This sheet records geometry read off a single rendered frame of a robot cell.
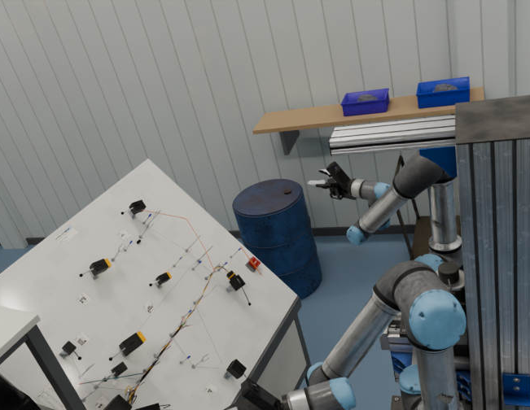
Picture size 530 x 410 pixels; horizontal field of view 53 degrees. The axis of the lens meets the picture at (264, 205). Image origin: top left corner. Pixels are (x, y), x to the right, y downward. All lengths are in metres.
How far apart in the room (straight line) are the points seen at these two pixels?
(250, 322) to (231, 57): 2.30
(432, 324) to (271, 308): 1.51
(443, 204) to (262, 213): 1.94
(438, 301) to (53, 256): 1.58
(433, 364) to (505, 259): 0.35
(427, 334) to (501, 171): 0.42
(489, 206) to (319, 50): 2.79
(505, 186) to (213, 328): 1.48
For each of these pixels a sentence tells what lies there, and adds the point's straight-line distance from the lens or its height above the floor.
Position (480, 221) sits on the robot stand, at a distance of 1.42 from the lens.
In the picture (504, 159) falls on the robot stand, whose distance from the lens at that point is 1.34.
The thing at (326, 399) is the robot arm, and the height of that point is 1.59.
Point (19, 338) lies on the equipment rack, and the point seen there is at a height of 1.83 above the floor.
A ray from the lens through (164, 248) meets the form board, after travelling 2.49.
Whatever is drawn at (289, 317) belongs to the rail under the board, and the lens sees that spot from 2.69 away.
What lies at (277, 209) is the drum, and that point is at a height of 0.80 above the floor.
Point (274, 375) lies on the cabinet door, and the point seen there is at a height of 0.64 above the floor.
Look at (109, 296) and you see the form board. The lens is 2.30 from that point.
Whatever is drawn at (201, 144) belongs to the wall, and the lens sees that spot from 4.62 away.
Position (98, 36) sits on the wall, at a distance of 4.69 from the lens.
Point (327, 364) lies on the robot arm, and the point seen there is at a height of 1.54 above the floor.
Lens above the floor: 2.60
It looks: 29 degrees down
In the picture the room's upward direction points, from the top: 15 degrees counter-clockwise
